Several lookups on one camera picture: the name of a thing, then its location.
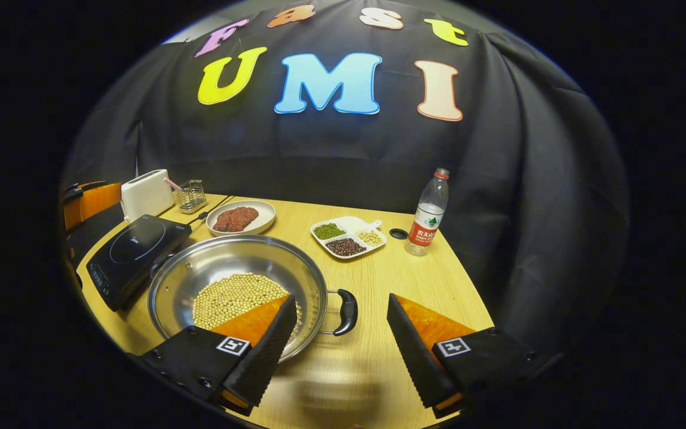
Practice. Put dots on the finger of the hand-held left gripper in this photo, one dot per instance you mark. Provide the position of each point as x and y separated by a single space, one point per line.
96 202

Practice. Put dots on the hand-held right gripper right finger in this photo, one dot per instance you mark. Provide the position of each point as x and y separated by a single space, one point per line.
411 351

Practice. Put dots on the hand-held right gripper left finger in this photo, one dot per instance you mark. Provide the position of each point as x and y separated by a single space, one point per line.
268 351

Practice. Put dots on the black induction cooktop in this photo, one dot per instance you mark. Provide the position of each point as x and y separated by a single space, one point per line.
134 250

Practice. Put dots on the stainless steel pot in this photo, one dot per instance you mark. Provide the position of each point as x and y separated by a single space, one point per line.
230 259

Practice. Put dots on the white toaster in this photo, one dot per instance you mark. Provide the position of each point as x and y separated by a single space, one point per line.
146 195

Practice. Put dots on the pile of soybeans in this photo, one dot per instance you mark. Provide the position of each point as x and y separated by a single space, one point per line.
230 298

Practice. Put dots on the pink utensil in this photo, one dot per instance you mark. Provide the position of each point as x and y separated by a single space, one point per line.
172 183

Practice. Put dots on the black bottle cap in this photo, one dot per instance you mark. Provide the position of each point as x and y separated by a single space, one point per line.
398 233

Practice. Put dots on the small heap of yellow beans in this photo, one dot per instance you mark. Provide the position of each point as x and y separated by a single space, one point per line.
370 238

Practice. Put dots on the pile of dark red beans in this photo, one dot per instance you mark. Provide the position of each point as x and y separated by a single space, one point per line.
346 247

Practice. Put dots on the round white plate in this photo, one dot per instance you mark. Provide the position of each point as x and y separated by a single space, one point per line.
262 217

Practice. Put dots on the pile of green mung beans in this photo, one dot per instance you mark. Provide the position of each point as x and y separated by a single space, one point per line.
329 231

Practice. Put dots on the clear water bottle red label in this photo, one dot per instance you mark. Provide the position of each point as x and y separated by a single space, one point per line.
429 217

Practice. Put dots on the raw red meat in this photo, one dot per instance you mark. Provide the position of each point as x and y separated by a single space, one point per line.
236 219

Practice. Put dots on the white divided dish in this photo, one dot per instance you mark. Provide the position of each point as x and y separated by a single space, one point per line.
352 227

